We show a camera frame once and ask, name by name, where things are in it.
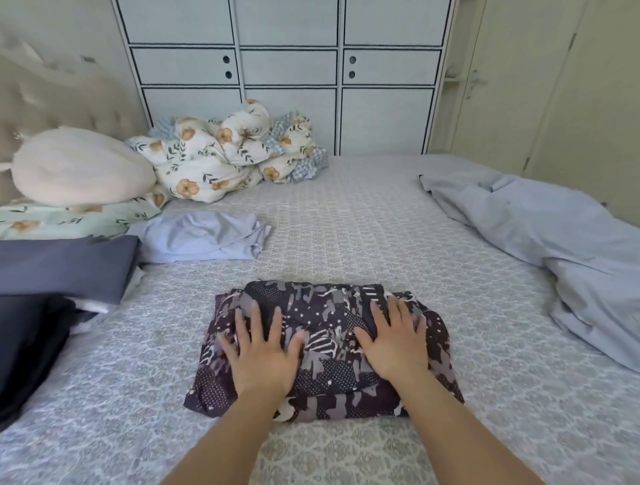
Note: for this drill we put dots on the person's left hand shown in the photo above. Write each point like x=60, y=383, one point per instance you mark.
x=262, y=362

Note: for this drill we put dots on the person's right hand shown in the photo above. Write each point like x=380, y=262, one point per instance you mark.
x=395, y=350

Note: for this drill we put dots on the dark purple patterned garment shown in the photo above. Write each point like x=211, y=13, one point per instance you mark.
x=330, y=390

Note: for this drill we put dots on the bed with grey patterned sheet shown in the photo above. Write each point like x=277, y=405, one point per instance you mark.
x=350, y=220

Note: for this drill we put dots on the light lavender sunscreen jacket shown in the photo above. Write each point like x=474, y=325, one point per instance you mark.
x=200, y=235

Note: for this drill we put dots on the white printed t-shirt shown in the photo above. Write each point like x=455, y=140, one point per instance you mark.
x=105, y=300

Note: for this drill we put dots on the grey printed t-shirt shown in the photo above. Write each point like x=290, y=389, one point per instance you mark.
x=60, y=265

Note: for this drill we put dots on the person's left forearm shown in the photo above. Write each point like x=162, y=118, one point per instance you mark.
x=230, y=445

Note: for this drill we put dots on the person's right forearm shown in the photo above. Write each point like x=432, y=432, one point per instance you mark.
x=470, y=440

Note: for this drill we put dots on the floral bunched quilt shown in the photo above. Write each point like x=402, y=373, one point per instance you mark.
x=305, y=160

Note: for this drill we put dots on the floral pillow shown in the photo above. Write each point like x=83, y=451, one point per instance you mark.
x=75, y=218

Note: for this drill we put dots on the pink plush pillow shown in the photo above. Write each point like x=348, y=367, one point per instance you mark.
x=80, y=165

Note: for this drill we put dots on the white wardrobe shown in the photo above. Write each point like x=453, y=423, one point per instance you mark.
x=290, y=60

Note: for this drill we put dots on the white door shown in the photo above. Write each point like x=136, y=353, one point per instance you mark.
x=540, y=80

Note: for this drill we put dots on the beige tufted headboard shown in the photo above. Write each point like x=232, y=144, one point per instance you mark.
x=50, y=95

